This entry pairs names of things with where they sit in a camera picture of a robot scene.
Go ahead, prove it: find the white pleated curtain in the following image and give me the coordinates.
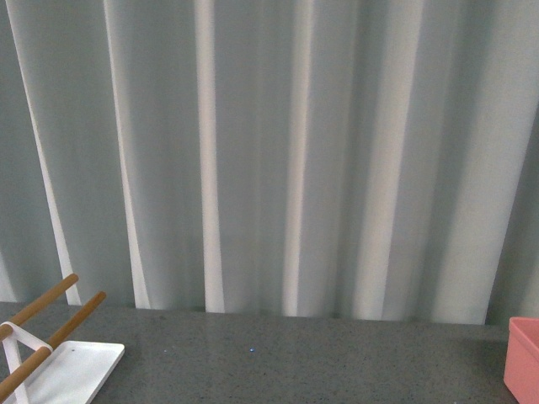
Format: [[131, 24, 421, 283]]
[[1, 1, 538, 324]]

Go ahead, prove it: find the white rack with wooden bars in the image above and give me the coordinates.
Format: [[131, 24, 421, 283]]
[[1, 274, 125, 403]]

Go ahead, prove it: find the pink plastic tray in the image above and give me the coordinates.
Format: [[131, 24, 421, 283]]
[[504, 316, 539, 404]]

